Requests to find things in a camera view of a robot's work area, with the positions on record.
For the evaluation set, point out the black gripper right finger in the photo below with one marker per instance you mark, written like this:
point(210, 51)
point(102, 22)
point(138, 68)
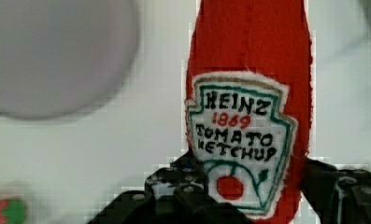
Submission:
point(337, 196)

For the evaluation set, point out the lavender round plate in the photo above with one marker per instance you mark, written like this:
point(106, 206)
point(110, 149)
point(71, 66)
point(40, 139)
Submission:
point(59, 56)

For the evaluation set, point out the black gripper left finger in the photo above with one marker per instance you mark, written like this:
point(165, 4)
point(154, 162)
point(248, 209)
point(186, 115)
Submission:
point(176, 194)

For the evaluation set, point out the red strawberry toy upper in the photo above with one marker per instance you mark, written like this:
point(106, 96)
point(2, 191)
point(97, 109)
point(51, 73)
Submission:
point(12, 211)

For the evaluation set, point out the red plush ketchup bottle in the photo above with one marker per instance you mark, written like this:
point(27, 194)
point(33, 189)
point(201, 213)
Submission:
point(249, 103)

